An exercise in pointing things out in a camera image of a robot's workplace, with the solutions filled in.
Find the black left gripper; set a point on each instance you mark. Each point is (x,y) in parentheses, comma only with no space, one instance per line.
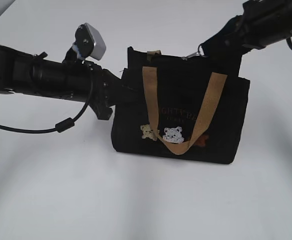
(125,93)

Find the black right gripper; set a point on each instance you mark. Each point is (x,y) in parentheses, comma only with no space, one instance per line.
(226,42)

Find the silver zipper pull clasp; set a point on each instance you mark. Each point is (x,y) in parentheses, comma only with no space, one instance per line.
(192,55)

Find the black canvas tote bag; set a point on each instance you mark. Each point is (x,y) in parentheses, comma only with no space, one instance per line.
(181,88)

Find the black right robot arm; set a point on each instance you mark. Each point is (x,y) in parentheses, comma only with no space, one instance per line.
(262,23)

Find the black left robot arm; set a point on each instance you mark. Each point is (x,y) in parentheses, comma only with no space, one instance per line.
(72,80)

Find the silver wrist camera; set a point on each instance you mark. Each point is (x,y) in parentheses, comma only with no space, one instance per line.
(88,43)

